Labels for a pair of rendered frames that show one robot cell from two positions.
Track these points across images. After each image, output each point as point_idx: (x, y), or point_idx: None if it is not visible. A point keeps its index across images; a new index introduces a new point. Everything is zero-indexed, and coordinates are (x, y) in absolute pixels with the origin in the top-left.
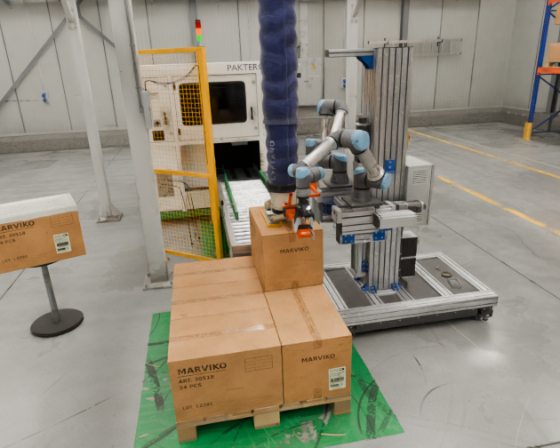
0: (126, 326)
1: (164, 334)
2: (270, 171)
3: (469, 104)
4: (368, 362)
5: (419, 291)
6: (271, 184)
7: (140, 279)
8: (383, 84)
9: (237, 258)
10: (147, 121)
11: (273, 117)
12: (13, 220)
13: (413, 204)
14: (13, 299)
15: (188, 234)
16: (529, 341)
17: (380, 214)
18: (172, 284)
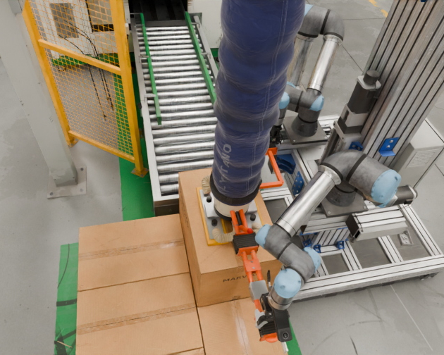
0: (29, 268)
1: (76, 286)
2: (218, 176)
3: None
4: (303, 346)
5: (366, 248)
6: (218, 192)
7: (44, 177)
8: (435, 37)
9: (161, 218)
10: (10, 1)
11: (236, 118)
12: None
13: (403, 198)
14: None
15: (100, 91)
16: None
17: (361, 220)
18: (83, 190)
